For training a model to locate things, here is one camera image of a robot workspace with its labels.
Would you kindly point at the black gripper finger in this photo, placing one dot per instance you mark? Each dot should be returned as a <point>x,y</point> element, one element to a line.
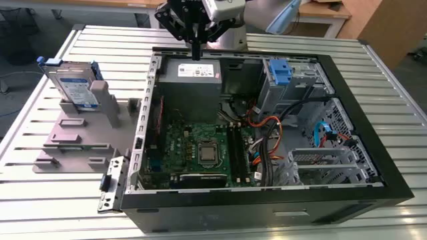
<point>220,30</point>
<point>163,16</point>

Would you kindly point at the hard disk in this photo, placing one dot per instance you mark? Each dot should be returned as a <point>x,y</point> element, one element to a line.
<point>77,87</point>

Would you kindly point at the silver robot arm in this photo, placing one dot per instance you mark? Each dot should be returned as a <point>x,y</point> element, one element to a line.
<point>234,37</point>

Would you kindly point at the metal disk bay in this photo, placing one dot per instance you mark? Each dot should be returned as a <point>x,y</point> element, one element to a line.
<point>327,166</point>

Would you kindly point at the blue drive latch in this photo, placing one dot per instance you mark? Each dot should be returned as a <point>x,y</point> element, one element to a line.
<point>280,72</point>

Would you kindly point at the grey power supply unit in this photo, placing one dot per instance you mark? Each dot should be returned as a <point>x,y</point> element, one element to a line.
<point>190,100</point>

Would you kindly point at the grey optical drive cage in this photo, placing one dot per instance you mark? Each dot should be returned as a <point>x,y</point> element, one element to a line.
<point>300,87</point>

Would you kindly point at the black mesh waste basket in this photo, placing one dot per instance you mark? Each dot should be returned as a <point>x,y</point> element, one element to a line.
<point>16,37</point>

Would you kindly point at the green motherboard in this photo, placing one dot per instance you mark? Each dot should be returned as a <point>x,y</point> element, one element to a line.
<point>180,140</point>

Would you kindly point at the silver CPU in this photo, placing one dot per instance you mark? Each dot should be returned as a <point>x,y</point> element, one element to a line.
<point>207,153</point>

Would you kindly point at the black RAM slot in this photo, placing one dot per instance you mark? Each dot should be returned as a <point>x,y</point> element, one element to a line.
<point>234,155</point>
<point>242,155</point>

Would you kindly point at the grey parts rack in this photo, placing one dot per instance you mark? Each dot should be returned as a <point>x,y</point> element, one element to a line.
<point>89,132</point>

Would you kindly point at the wooden cabinet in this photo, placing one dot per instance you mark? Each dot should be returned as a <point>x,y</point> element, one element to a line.
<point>396,25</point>

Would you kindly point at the CPU socket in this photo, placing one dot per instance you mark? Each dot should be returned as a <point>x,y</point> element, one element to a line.
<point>207,165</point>

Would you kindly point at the green RAM stick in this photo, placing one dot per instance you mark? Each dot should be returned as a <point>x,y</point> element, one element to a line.
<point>83,148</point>

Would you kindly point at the black graphics card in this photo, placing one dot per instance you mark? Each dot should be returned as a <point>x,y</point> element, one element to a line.
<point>200,181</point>

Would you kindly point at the black PC case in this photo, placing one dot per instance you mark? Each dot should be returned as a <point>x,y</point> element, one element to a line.
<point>234,212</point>

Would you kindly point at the wooden desk white frame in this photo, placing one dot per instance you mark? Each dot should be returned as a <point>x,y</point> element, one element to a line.
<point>320,13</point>

